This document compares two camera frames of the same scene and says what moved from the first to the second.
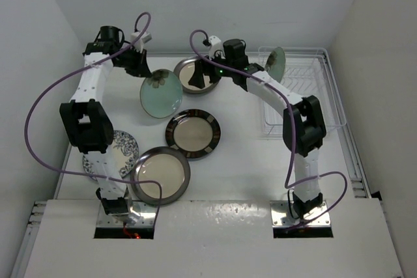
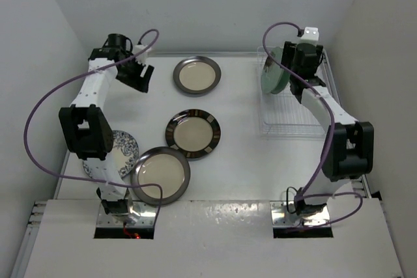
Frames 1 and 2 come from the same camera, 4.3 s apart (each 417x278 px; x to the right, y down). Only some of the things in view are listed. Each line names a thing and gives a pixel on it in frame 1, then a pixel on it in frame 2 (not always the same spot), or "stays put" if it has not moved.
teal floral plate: x=161 y=94 → x=272 y=72
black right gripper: x=197 y=79 → x=288 y=67
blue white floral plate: x=124 y=153 stays put
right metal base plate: x=281 y=216 stays put
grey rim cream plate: x=159 y=176 stays put
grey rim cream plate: x=183 y=72 stays put
